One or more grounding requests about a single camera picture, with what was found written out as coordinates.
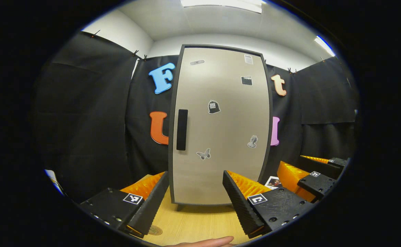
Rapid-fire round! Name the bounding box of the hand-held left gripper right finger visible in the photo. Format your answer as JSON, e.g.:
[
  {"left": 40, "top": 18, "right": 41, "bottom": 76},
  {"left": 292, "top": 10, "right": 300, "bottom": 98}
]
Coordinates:
[{"left": 222, "top": 170, "right": 316, "bottom": 239}]

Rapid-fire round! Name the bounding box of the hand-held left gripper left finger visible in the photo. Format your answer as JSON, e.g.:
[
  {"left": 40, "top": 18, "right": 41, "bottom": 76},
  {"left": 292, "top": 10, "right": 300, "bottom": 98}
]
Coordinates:
[{"left": 80, "top": 171, "right": 170, "bottom": 239}]

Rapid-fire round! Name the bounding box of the grey cabinet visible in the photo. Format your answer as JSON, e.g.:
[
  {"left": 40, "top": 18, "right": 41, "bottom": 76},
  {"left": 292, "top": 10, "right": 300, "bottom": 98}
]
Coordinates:
[{"left": 168, "top": 44, "right": 274, "bottom": 211}]

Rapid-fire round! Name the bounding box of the small photo card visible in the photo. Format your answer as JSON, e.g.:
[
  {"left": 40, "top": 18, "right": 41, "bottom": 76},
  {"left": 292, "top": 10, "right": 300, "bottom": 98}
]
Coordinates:
[{"left": 265, "top": 176, "right": 283, "bottom": 190}]

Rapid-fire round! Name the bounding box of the black backdrop cloth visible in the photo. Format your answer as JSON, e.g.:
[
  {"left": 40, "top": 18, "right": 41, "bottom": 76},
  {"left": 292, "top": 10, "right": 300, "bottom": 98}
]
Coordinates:
[{"left": 31, "top": 31, "right": 358, "bottom": 203}]

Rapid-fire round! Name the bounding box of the ceiling light panel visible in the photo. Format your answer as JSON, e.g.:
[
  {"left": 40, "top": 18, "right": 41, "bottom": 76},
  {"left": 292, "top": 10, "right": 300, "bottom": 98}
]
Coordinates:
[
  {"left": 180, "top": 0, "right": 263, "bottom": 14},
  {"left": 314, "top": 35, "right": 335, "bottom": 57}
]

